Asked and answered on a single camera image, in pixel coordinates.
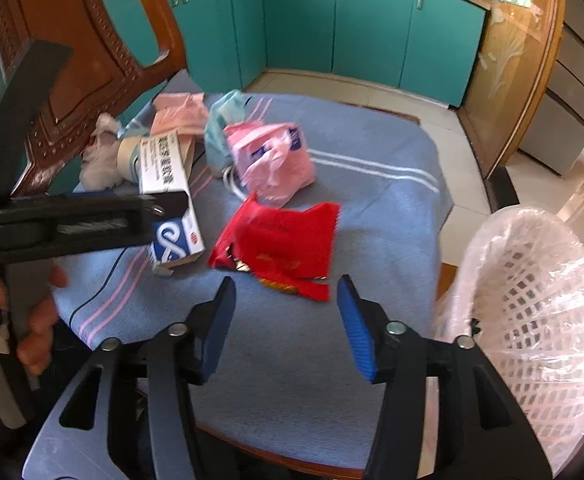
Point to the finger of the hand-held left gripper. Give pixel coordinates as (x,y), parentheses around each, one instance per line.
(96,210)

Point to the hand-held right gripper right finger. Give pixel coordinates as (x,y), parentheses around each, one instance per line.
(359,332)

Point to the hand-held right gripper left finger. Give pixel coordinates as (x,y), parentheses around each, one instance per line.
(216,332)

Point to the white ointment box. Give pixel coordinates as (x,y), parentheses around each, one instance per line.
(166,175)

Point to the red snack wrapper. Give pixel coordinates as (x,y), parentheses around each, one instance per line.
(272,240)

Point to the pink plastic packet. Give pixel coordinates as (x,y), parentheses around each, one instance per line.
(176,110)

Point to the light teal waffle cloth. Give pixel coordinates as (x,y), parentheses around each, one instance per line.
(221,125)

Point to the white lattice waste basket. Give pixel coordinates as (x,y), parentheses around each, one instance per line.
(537,320)

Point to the person's left hand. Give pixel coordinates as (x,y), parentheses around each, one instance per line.
(39,330)

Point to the white plastic bag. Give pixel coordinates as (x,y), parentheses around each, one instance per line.
(101,165)

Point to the paper cup with teal band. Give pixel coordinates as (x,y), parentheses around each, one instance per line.
(130,157)

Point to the blue striped seat cloth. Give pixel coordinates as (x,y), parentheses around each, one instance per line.
(372,220)

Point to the person's dark trousers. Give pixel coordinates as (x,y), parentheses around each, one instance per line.
(69,355)

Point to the pink plastic bag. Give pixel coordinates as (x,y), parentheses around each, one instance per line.
(282,170)

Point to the silver refrigerator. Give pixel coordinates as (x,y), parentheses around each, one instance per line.
(567,110)

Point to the teal kitchen cabinet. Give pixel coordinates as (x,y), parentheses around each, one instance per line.
(372,25)

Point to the wooden framed glass door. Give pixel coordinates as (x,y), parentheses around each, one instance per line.
(512,60)

